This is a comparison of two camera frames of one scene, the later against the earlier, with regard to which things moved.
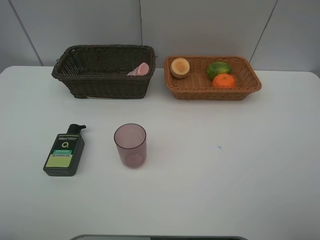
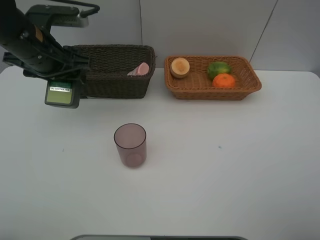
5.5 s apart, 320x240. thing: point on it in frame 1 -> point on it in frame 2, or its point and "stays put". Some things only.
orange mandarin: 224,81 stays put
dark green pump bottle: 65,155 -> 63,93
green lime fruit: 217,67 stays put
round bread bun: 179,67 stays put
